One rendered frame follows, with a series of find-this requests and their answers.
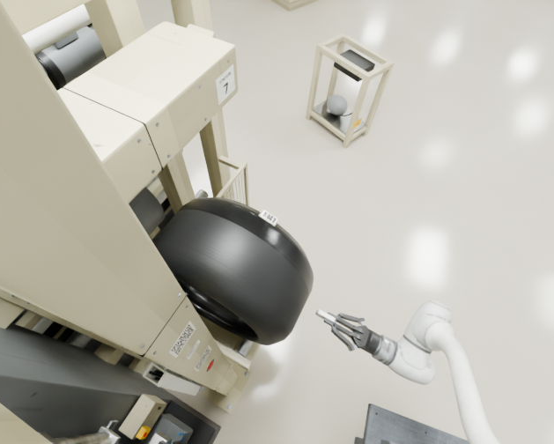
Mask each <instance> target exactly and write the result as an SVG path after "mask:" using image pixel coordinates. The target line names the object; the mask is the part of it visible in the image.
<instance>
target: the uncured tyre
mask: <svg viewBox="0 0 554 444"><path fill-rule="evenodd" d="M259 215H260V212H259V211H258V210H256V209H254V208H252V207H250V206H248V205H245V204H243V203H240V202H237V201H234V200H231V199H227V198H223V197H201V198H196V199H193V200H191V201H190V202H188V203H186V204H184V205H183V206H182V207H181V208H180V209H179V210H178V212H177V213H176V214H175V215H174V216H173V218H172V219H171V220H170V221H169V222H168V223H167V225H166V226H165V227H164V228H163V229H162V231H161V232H160V233H159V234H158V235H157V237H156V238H155V239H154V240H153V241H152V242H153V244H154V245H155V247H156V249H157V250H158V251H159V253H160V255H161V256H162V258H163V259H164V261H165V262H166V265H167V266H168V268H169V269H170V271H171V272H172V273H173V275H174V277H175V278H176V280H177V282H178V283H179V285H180V286H181V288H182V290H183V291H184V292H185V293H187V294H188V295H187V297H188V299H189V301H190V302H191V304H192V305H193V307H194V309H195V310H196V312H197V313H198V314H200V315H201V316H203V317H204V318H206V319H208V320H209V321H211V322H213V323H215V324H217V325H218V326H219V327H221V328H223V329H226V330H228V331H230V332H232V333H233V334H235V335H237V336H239V337H243V338H245V339H247V340H249V341H251V342H254V343H257V344H262V345H272V344H276V343H279V342H282V341H284V340H285V339H286V338H287V337H288V336H289V335H290V334H291V333H292V331H293V329H294V326H295V324H296V322H297V320H298V319H299V316H300V314H301V312H302V310H303V308H304V306H305V304H306V302H307V299H308V297H309V295H310V293H311V291H312V284H313V281H314V273H313V270H312V267H311V265H310V262H309V261H308V258H307V255H306V253H305V251H304V250H303V248H302V247H301V246H300V244H299V243H298V242H297V241H296V240H295V239H294V238H293V237H292V236H291V235H290V234H289V233H288V232H287V231H286V230H285V229H284V228H283V227H282V226H281V225H279V224H278V223H276V225H275V226H273V225H272V224H271V223H269V222H268V221H266V220H265V219H263V218H261V217H259ZM296 310H297V312H296ZM295 312H296V314H295ZM294 314H295V315H294ZM293 316H294V317H293ZM292 318H293V319H292Z"/></svg>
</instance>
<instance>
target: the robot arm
mask: <svg viewBox="0 0 554 444"><path fill-rule="evenodd" d="M315 314H316V315H318V316H320V317H321V318H322V319H324V322H325V323H327V324H328V325H330V326H331V332H332V333H333V334H334V335H335V336H336V337H337V338H338V339H339V340H341V341H342V342H343V343H344V344H345V345H346V346H347V347H348V349H349V351H350V352H352V351H354V350H355V349H356V348H359V349H362V350H364V351H366V352H368V353H370V354H371V355H372V357H373V358H374V359H377V360H378V361H379V362H381V363H382V364H384V365H386V366H388V367H389V368H390V369H391V370H392V371H393V372H395V373H396V374H398V375H400V376H402V377H403V378H405V379H407V380H409V381H413V382H415V383H418V384H422V385H426V384H429V383H430V382H431V381H432V380H433V379H434V377H435V374H436V368H435V366H434V364H433V363H432V361H431V360H430V359H429V358H430V355H431V353H432V351H436V352H440V351H443V352H444V353H445V354H446V356H447V360H448V364H449V367H450V372H451V375H452V380H453V384H454V392H455V396H456V401H457V405H458V409H459V413H460V417H461V421H462V426H463V429H464V432H465V434H466V437H467V439H468V442H469V444H500V443H499V441H498V440H497V438H496V437H495V435H494V434H493V432H492V430H491V428H490V425H489V423H488V420H487V417H486V416H485V412H484V407H483V405H482V402H481V398H480V395H479V393H478V390H477V386H476V382H475V379H474V376H473V373H472V370H471V367H470V364H469V360H468V357H467V355H466V353H465V351H464V350H463V348H462V346H461V344H460V343H459V342H458V340H457V339H456V338H455V337H454V330H453V328H452V327H451V324H450V323H451V321H452V313H451V311H450V309H449V307H447V306H445V305H443V304H441V303H439V302H437V301H435V300H429V301H426V302H425V303H424V304H422V305H421V306H420V307H419V308H418V310H417V311H416V313H415V314H414V315H413V316H412V318H411V319H410V322H409V324H408V325H407V328H406V330H405V332H404V334H403V336H402V337H401V338H400V339H399V340H398V341H397V342H396V341H395V340H393V339H391V338H389V337H386V336H384V335H382V334H381V335H379V334H377V333H376V332H374V331H372V330H370V329H368V328H367V327H366V325H365V322H364V320H365V318H358V317H354V316H351V315H348V314H343V313H339V314H338V315H334V314H331V313H330V312H327V313H325V312H323V311H321V310H320V309H318V310H317V311H316V313H315ZM344 319H345V320H348V321H352V322H358V324H360V325H361V326H355V325H352V324H351V323H349V322H347V321H345V320H344ZM335 321H336V322H338V323H340V324H342V325H343V326H344V327H346V328H348V329H350V330H351V331H352V332H351V331H350V330H347V329H345V328H344V327H342V326H340V325H338V324H337V323H335ZM339 331H340V332H342V333H344V334H345V335H346V336H347V337H350V338H351V340H352V342H353V344H352V343H351V342H350V341H349V340H348V339H347V338H346V337H344V336H343V335H342V334H341V333H340V332H339Z"/></svg>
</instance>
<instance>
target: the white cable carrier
mask: <svg viewBox="0 0 554 444"><path fill-rule="evenodd" d="M143 377H144V378H145V379H147V380H148V381H150V382H152V383H153V384H155V385H156V386H158V387H162V388H164V389H171V390H173V391H178V392H181V393H186V394H190V395H192V396H195V395H196V394H197V392H198V390H199V389H200V388H201V387H200V386H199V385H197V382H196V381H191V380H189V379H187V378H185V376H183V375H181V374H176V373H174V372H172V371H170V370H168V369H166V367H164V366H162V365H156V364H154V363H151V364H150V365H149V366H148V368H147V369H146V371H145V372H144V374H143Z"/></svg>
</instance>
